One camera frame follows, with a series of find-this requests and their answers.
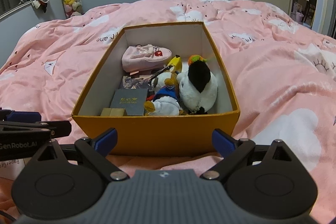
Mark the orange cardboard box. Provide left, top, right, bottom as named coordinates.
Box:
left=71, top=21, right=240, bottom=157

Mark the duck plush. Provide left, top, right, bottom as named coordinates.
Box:
left=144, top=70, right=181, bottom=116

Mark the pink fabric pouch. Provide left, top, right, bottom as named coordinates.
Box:
left=121, top=44, right=172, bottom=73

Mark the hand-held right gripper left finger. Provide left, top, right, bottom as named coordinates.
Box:
left=37, top=128, right=128, bottom=182

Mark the pink bin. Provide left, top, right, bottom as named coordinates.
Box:
left=295, top=2, right=305, bottom=22

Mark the black box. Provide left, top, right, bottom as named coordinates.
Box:
left=110, top=89, right=149, bottom=116

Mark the yellow banana plush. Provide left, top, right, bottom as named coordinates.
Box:
left=164, top=56, right=183, bottom=74

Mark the dark chair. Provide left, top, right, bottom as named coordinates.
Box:
left=304, top=0, right=319, bottom=24

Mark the dark printed small box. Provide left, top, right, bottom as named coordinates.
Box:
left=119, top=76, right=153, bottom=90

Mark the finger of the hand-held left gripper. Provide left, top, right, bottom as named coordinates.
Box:
left=0, top=110, right=42, bottom=123
left=0, top=120, right=72, bottom=139

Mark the black white penguin plush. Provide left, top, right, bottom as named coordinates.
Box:
left=176, top=55, right=218, bottom=115

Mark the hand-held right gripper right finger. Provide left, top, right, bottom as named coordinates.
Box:
left=201, top=129, right=293, bottom=180

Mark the gold cardboard box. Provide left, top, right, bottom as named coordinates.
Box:
left=100, top=108, right=127, bottom=117

